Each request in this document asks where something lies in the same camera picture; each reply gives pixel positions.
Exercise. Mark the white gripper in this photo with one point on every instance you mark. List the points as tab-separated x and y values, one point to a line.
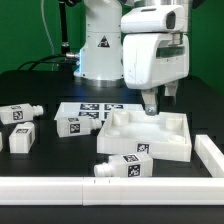
151	60

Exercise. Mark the white square tabletop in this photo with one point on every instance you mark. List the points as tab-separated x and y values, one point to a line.
164	136

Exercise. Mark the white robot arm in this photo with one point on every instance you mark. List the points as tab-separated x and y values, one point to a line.
101	57

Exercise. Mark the white marker sheet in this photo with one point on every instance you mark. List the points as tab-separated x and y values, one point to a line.
93	110

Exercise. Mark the white obstacle fence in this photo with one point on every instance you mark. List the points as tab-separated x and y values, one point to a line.
123	191

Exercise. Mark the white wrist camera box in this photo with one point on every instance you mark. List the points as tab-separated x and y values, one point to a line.
159	18

